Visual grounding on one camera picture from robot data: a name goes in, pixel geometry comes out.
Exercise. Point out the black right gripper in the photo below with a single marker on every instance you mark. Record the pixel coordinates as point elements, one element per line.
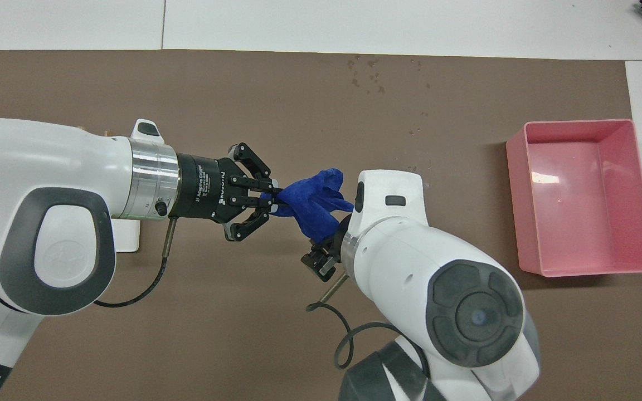
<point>337,239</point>

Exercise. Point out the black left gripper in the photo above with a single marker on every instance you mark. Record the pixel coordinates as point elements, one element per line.
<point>204,189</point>

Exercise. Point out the blue towel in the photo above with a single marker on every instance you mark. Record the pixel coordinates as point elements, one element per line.
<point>315,200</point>

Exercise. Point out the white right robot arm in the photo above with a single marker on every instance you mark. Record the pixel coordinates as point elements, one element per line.
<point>410,250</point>

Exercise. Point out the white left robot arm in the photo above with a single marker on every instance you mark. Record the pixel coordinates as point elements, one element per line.
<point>48,195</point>

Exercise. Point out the brown table mat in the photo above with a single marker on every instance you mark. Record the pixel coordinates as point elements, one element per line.
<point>298,100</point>

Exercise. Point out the white rack with wooden rods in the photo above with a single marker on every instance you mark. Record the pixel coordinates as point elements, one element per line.
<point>129,239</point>

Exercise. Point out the pink plastic bin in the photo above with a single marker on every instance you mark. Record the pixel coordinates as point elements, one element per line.
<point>577,211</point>

